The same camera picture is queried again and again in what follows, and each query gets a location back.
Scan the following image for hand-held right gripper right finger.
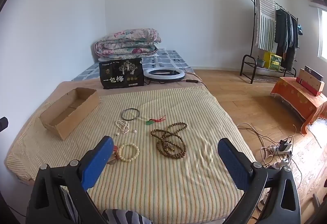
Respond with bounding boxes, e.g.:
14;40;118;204
217;138;301;224

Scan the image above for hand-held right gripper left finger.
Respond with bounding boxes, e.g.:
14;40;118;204
26;136;114;224

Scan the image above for red brown small bracelet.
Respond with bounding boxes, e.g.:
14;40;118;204
107;145;120;164

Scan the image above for cream bead bracelet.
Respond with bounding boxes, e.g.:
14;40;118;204
118;143;140;162

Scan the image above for white pearl bracelet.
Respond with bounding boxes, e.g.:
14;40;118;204
115;120;130;134

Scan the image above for cardboard box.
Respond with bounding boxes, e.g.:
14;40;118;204
39;87;101;141

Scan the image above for dark metal bangle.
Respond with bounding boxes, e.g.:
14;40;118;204
121;108;140;121

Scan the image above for green jade pendant red cord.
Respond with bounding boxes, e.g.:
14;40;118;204
146;115;166;125

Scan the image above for brown wooden bead necklace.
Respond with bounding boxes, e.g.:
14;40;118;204
150;122;188;160

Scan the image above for white power strip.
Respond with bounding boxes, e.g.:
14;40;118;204
269;143;293;154

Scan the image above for person's striped clothing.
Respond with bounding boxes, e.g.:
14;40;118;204
60;186;154;224

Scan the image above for yellow striped blanket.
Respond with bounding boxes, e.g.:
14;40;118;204
6;86;256;224

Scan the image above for brown blanket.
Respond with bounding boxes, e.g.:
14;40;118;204
55;72;202;98

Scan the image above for black snack bag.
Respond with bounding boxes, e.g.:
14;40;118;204
99;58;145;90

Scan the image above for orange cloth covered table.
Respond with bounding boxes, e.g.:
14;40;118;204
271;76;327;135

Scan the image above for long red box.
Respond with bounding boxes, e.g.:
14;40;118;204
296;77;322;97

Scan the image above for yellow plastic crate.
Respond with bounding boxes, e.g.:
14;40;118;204
263;51;282;70

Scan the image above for long wooden box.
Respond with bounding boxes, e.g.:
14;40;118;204
299;68;325;95

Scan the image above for folded floral quilt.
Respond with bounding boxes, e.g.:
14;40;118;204
95;28;162;58

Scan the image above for blue plaid bed sheet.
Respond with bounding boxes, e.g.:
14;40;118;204
72;48;195;82

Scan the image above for dark hanging clothes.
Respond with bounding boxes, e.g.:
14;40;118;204
274;8;299;71

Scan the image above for black clothes rack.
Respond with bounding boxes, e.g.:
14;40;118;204
240;0;299;84

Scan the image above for striped hanging towel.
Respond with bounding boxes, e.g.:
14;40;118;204
255;0;277;50

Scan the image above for window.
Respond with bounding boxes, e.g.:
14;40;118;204
317;7;327;61

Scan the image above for power strip with cables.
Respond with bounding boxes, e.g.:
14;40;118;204
236;122;303;189

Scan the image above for white ring light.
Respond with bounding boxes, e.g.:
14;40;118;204
143;68;186;83

